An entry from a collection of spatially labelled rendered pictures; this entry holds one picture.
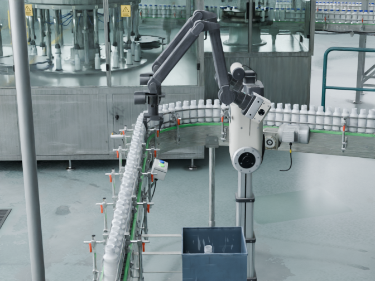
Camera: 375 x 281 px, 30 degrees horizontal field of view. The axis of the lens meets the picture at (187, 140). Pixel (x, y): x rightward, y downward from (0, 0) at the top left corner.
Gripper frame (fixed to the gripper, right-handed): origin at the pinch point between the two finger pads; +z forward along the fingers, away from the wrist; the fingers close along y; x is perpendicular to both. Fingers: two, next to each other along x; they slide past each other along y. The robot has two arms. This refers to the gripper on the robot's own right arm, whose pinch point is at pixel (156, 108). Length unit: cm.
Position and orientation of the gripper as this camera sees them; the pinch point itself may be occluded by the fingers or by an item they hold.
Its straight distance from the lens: 410.6
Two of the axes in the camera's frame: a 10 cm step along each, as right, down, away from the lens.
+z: -0.1, 9.5, 3.0
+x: 0.1, 3.0, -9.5
